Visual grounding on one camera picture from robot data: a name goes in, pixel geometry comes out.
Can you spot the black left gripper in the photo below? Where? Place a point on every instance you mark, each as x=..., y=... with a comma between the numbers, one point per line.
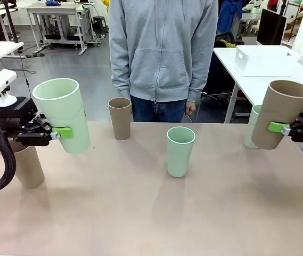
x=18, y=114

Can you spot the tall brown cup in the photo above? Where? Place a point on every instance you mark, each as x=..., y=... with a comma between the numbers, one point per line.
x=30, y=168
x=279, y=109
x=120, y=121

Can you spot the tall pale green cup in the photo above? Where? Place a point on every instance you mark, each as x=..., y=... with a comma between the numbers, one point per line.
x=63, y=114
x=180, y=157
x=250, y=128

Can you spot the white plastic basket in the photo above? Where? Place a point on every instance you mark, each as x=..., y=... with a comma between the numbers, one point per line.
x=265, y=61

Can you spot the grey-sleeved right forearm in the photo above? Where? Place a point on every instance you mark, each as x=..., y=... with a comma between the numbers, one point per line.
x=119, y=66

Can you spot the grey-sleeved left forearm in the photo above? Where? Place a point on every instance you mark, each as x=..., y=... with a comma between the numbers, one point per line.
x=203, y=72

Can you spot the person's left hand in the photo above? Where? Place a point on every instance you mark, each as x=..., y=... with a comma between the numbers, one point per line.
x=191, y=108

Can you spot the blue jeans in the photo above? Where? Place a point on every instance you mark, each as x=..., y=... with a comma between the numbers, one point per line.
x=146, y=110

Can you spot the black monitor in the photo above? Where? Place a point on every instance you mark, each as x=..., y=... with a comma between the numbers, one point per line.
x=271, y=26

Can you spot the black office chair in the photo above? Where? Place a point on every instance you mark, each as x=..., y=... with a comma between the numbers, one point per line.
x=227, y=37

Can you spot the blue jacket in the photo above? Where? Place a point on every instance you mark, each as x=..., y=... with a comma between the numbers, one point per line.
x=228, y=16

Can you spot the black stand pole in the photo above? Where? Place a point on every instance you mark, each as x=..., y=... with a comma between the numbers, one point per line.
x=10, y=21

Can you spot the person in grey hoodie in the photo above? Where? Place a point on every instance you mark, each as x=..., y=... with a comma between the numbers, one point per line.
x=162, y=48

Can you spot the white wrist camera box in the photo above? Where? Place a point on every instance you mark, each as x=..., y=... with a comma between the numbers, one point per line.
x=0, y=81

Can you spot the white frame workbench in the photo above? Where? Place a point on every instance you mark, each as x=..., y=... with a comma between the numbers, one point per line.
x=52, y=10

